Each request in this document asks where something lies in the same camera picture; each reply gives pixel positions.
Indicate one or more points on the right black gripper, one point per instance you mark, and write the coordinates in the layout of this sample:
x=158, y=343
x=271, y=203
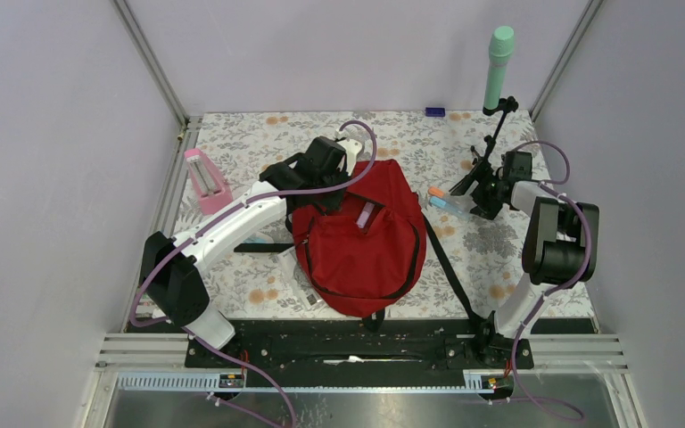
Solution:
x=484, y=209

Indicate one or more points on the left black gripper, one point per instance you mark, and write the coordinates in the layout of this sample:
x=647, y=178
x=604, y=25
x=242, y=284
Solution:
x=332, y=202

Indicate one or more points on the small white card pack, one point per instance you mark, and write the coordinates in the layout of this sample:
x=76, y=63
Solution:
x=297, y=279

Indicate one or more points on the red backpack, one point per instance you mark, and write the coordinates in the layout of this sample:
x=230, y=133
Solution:
x=359, y=272

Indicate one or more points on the pink highlighter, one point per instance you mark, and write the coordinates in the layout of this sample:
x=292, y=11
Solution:
x=365, y=214

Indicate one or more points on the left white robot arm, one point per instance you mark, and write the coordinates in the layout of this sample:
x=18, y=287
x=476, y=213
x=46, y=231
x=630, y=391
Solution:
x=173, y=268

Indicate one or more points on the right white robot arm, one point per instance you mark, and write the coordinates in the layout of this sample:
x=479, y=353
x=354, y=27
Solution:
x=560, y=245

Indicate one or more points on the blue correction tape pack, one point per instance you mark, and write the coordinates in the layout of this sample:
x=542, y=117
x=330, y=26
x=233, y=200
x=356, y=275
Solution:
x=259, y=238

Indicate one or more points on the black tripod mic stand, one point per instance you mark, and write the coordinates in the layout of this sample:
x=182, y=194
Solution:
x=505, y=106

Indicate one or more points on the blue highlighter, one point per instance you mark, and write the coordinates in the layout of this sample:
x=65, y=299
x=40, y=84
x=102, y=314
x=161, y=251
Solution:
x=452, y=208

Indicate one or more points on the orange highlighter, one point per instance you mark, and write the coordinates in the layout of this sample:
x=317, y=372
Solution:
x=438, y=193

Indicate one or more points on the small blue box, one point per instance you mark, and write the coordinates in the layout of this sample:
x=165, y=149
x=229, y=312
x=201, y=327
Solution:
x=435, y=112

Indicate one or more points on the pink metronome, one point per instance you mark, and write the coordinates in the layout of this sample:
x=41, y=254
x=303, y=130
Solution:
x=211, y=188

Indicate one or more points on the green microphone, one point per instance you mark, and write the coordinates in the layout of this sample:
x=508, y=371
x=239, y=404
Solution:
x=500, y=50

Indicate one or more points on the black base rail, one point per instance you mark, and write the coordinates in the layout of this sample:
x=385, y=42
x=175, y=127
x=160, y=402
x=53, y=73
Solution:
x=343, y=353

